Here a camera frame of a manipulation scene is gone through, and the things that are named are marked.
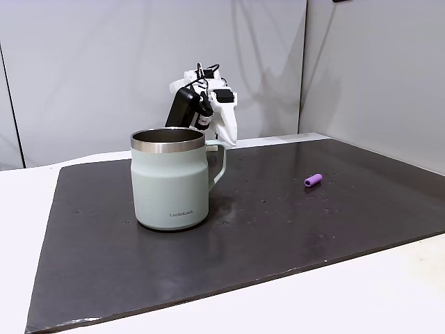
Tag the black object on wall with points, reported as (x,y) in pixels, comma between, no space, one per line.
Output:
(340,1)

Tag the black table mat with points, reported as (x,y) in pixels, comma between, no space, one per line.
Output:
(243,250)

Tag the purple pen grip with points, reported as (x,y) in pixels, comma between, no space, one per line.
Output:
(313,181)

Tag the black camera box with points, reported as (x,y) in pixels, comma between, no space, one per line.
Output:
(181,106)

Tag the pale green steel mug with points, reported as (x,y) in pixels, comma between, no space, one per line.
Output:
(167,188)

